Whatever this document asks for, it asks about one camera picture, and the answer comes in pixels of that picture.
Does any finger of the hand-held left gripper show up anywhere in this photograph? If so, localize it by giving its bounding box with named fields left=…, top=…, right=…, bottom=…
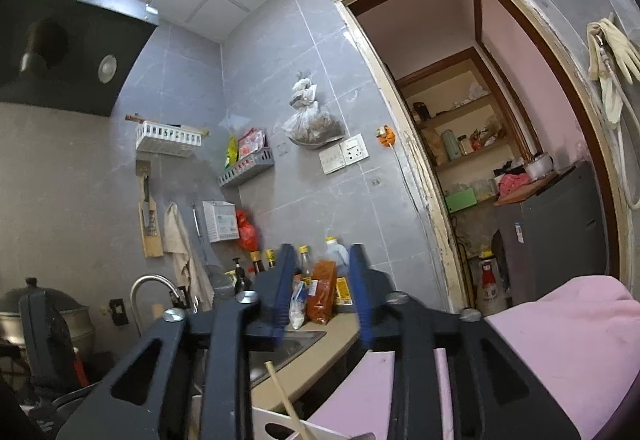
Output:
left=19, top=291, right=76, bottom=388

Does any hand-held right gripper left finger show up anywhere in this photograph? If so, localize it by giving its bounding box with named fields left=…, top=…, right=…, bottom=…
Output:
left=55, top=242, right=296, bottom=440

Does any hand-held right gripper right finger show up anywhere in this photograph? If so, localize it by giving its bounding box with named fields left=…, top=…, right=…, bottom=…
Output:
left=348, top=243, right=583, bottom=440

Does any wooden chopstick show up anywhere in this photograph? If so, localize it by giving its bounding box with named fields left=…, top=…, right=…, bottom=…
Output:
left=265, top=361, right=312, bottom=440

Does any white plastic utensil basket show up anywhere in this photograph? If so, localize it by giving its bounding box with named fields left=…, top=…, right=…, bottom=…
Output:
left=192, top=395, right=381, bottom=440

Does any cooking oil jug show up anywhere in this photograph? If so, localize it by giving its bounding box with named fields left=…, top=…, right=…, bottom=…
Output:
left=324, top=236, right=354, bottom=313

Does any clear salt bag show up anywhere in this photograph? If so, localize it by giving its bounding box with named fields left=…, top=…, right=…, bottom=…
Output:
left=289, top=281, right=308, bottom=329

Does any clear yellow-capped bottle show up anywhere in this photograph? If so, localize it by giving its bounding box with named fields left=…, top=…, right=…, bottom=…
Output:
left=298, top=246, right=313, bottom=285

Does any red chili powder packet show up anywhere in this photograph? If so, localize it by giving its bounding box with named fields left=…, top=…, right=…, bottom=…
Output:
left=306, top=259, right=338, bottom=325

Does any steel steamer pot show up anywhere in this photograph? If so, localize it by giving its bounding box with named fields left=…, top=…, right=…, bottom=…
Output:
left=0, top=277, right=96, bottom=361

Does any dark pump bottle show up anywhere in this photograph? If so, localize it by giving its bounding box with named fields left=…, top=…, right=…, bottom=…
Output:
left=231, top=258, right=253, bottom=293

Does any steel sink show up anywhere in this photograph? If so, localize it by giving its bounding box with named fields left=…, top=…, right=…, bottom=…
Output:
left=247, top=330, right=327, bottom=388

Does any hanging metal strainer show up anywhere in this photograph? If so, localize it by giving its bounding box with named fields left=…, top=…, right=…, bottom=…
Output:
left=191, top=204, right=236, bottom=298

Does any red plastic bag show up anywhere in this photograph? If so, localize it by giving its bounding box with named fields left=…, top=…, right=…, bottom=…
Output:
left=235, top=209, right=261, bottom=251

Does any steel faucet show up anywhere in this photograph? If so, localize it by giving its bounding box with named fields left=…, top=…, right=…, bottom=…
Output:
left=130, top=274, right=181, bottom=338

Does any beige hanging towel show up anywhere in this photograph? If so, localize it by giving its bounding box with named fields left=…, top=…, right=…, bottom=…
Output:
left=164, top=201, right=215, bottom=311

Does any white bottle red label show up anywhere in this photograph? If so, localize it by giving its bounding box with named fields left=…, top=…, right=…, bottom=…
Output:
left=477, top=250, right=512, bottom=315

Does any wooden cutting board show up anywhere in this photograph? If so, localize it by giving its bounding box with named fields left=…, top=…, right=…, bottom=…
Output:
left=138, top=201, right=165, bottom=259

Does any green box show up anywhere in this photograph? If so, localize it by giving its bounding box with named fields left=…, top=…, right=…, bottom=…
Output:
left=444, top=188, right=478, bottom=213

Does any red snack packet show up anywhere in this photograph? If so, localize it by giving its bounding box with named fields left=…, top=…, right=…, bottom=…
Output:
left=237, top=129, right=267, bottom=161

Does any kitchen knife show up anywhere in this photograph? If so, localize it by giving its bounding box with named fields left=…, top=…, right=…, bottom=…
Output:
left=141, top=174, right=152, bottom=237

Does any hanging clear plastic bag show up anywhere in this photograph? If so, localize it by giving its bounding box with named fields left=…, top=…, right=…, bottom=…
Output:
left=281, top=77, right=347, bottom=149

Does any green thermos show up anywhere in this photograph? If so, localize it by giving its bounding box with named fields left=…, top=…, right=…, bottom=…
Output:
left=440, top=130, right=463, bottom=161

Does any red cloth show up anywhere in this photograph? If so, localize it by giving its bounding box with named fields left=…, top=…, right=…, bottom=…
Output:
left=500, top=173, right=532, bottom=197

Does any grey fridge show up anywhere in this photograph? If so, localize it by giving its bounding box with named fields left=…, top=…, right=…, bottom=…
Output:
left=492, top=162, right=608, bottom=308

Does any pink cloth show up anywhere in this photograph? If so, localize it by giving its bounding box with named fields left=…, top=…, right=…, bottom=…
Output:
left=302, top=275, right=636, bottom=440

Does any wooden shelf unit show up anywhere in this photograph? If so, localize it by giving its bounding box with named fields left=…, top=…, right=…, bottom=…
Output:
left=395, top=47, right=538, bottom=221

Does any white pot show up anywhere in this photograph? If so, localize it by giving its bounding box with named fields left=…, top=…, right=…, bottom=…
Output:
left=522, top=154, right=556, bottom=181

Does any black range hood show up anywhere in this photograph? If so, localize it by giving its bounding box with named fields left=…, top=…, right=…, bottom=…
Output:
left=0, top=0, right=161, bottom=118

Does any cream rubber glove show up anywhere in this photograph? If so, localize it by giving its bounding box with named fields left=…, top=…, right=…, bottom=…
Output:
left=600, top=17, right=640, bottom=85
left=586, top=22, right=623, bottom=129

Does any white perforated wall box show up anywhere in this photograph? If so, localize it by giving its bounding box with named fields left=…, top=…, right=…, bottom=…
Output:
left=202, top=201, right=239, bottom=243

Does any worn door frame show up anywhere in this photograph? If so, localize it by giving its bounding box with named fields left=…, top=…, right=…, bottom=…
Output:
left=332, top=0, right=640, bottom=315

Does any grey wall shelf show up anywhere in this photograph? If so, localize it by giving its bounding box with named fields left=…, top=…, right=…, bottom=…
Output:
left=217, top=149, right=275, bottom=188

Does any white cable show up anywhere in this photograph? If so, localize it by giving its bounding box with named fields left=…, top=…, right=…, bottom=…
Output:
left=392, top=145, right=426, bottom=215

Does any white wall switch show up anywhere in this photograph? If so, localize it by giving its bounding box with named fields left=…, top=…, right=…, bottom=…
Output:
left=320, top=145, right=346, bottom=175

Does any white wall socket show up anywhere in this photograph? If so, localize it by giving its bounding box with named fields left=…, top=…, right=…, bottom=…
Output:
left=341, top=134, right=369, bottom=165

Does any white wall basket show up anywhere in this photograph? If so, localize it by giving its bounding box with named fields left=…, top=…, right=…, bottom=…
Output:
left=135, top=120, right=203, bottom=158

